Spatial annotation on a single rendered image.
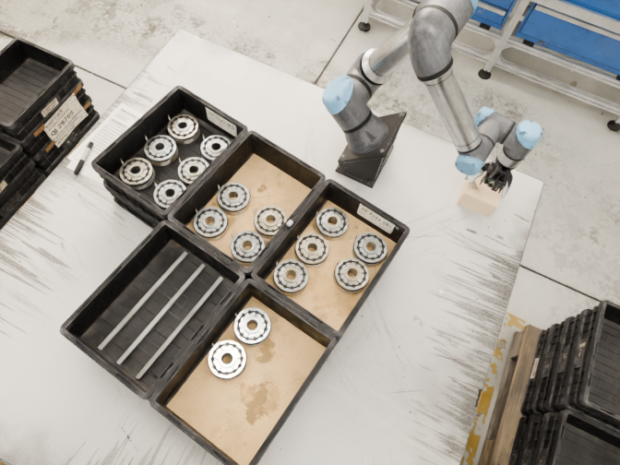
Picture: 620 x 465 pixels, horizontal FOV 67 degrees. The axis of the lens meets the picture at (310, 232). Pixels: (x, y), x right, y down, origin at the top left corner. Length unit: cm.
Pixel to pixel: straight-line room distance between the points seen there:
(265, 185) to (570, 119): 224
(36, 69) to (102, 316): 140
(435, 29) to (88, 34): 251
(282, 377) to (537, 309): 157
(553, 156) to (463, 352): 175
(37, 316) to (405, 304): 114
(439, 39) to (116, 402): 129
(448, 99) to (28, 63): 190
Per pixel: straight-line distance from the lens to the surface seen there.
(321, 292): 139
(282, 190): 153
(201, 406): 134
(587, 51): 311
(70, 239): 172
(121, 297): 145
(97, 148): 188
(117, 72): 311
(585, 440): 210
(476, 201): 175
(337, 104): 154
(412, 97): 301
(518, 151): 155
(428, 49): 124
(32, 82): 248
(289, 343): 135
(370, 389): 149
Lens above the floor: 215
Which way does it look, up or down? 64 degrees down
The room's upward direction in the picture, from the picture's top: 10 degrees clockwise
